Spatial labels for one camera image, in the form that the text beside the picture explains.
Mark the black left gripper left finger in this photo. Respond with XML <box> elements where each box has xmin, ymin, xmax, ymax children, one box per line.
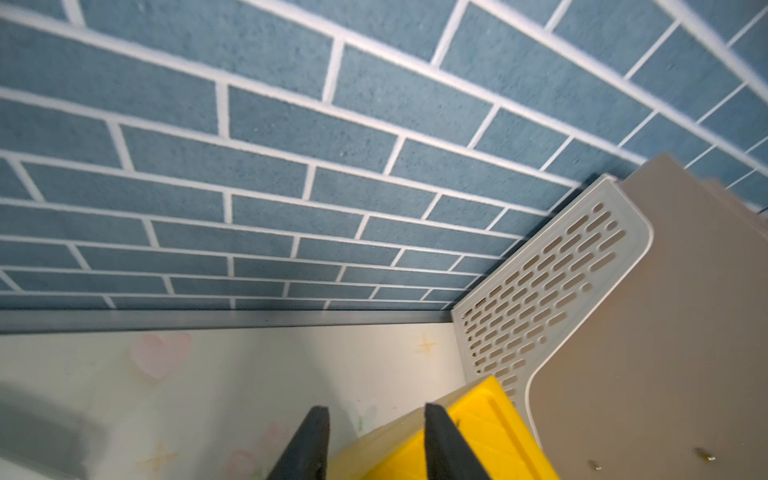
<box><xmin>266</xmin><ymin>406</ymin><xmax>330</xmax><ymax>480</ymax></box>

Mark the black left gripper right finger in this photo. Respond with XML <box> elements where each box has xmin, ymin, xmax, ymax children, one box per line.
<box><xmin>424</xmin><ymin>403</ymin><xmax>489</xmax><ymax>480</ymax></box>

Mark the yellow plastic drawer cabinet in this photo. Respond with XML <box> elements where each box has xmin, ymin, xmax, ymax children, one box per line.
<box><xmin>327</xmin><ymin>376</ymin><xmax>558</xmax><ymax>479</ymax></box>

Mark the floral table mat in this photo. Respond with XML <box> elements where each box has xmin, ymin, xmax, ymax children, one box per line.
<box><xmin>1</xmin><ymin>324</ymin><xmax>465</xmax><ymax>479</ymax></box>

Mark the white file organizer rack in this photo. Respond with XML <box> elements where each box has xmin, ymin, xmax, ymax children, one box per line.
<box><xmin>452</xmin><ymin>155</ymin><xmax>767</xmax><ymax>479</ymax></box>

